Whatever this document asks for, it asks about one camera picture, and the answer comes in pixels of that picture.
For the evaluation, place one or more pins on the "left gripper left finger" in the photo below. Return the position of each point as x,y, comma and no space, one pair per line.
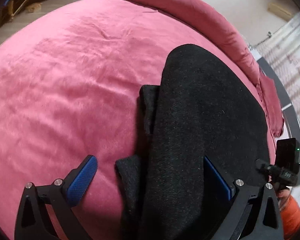
33,220

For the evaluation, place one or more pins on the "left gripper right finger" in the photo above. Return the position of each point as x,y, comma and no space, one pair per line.
234,209

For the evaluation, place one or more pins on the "black knitted garment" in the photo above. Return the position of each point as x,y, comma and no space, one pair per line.
200,108

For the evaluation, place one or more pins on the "person hand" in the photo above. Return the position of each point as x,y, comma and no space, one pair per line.
282,193

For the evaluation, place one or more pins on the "grey bed headboard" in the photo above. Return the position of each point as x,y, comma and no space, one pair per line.
289,112

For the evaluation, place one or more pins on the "pink pillow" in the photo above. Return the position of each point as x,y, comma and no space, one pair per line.
270,100

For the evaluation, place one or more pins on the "white window curtain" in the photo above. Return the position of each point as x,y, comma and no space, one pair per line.
282,52

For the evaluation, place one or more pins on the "pink bed sheet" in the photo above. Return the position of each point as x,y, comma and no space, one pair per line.
69,84

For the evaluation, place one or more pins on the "pink rolled duvet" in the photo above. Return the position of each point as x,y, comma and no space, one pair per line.
214,26

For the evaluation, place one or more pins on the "wall air conditioner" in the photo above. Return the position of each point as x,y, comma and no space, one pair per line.
280,11

